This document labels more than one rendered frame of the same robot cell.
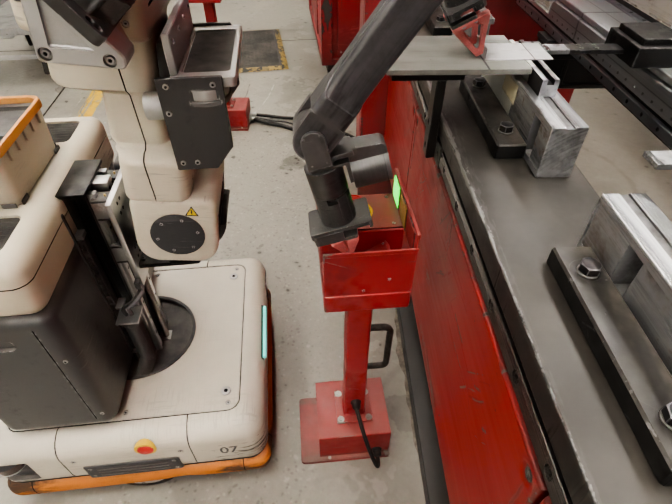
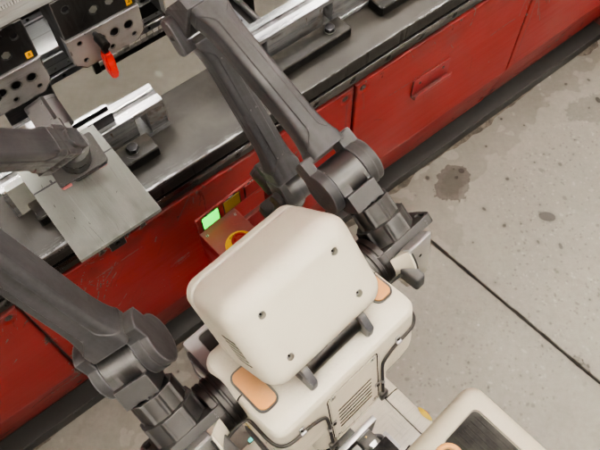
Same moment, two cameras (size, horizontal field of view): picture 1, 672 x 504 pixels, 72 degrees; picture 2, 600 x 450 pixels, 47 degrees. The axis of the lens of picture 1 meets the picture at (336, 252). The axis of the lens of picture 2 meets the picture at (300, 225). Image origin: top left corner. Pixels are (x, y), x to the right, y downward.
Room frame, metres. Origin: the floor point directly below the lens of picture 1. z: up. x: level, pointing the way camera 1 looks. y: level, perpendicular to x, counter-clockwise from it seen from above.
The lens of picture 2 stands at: (1.00, 0.61, 2.15)
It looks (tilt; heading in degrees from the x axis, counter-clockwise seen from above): 61 degrees down; 234
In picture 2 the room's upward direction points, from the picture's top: 1 degrees counter-clockwise
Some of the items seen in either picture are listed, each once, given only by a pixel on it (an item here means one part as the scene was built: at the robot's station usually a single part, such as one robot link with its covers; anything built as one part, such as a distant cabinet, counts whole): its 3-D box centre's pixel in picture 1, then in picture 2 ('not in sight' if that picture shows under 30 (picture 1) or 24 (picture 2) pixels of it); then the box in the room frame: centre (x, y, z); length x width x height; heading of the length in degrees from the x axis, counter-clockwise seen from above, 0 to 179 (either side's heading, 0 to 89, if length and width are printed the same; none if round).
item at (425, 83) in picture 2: not in sight; (432, 79); (-0.11, -0.23, 0.59); 0.15 x 0.02 x 0.07; 1
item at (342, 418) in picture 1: (353, 405); not in sight; (0.65, -0.05, 0.13); 0.10 x 0.10 x 0.01; 5
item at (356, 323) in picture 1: (356, 350); not in sight; (0.65, -0.05, 0.39); 0.05 x 0.05 x 0.54; 5
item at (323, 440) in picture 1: (342, 417); not in sight; (0.65, -0.02, 0.06); 0.25 x 0.20 x 0.12; 95
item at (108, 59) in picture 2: not in sight; (105, 55); (0.76, -0.31, 1.20); 0.04 x 0.02 x 0.10; 91
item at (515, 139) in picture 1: (488, 113); (95, 178); (0.88, -0.31, 0.89); 0.30 x 0.05 x 0.03; 1
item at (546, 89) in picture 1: (530, 66); (69, 136); (0.88, -0.37, 0.99); 0.20 x 0.03 x 0.03; 1
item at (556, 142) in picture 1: (524, 101); (84, 148); (0.86, -0.37, 0.92); 0.39 x 0.06 x 0.10; 1
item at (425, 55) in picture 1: (449, 53); (87, 189); (0.92, -0.22, 1.00); 0.26 x 0.18 x 0.01; 91
